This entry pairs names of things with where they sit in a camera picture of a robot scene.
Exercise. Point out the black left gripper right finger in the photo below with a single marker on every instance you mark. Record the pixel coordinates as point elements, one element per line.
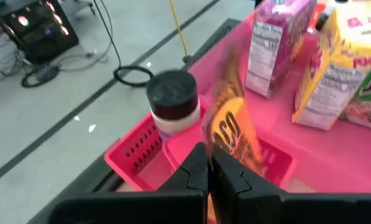
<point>297,210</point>

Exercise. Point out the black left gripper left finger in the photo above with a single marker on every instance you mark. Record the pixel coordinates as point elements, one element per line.
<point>126,208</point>

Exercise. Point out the orange taco seasoning packet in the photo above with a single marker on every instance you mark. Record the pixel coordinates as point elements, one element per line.
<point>231,124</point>

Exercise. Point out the black round cap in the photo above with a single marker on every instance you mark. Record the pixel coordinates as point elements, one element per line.
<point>172,93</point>

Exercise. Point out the yellow small carton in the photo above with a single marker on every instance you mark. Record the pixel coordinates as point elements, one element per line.
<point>337,62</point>

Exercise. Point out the purple small carton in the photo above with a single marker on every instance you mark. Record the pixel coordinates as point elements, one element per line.
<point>266,56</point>

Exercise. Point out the large black-nozzle colouring bottle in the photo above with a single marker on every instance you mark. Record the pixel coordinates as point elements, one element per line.
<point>323,17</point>

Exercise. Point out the pink plastic tray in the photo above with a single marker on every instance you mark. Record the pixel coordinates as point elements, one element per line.
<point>312,155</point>

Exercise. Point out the red plastic basket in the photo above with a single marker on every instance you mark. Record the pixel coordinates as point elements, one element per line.
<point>138,149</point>

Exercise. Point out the black computer tower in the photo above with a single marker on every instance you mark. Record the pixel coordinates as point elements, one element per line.
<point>39,31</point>

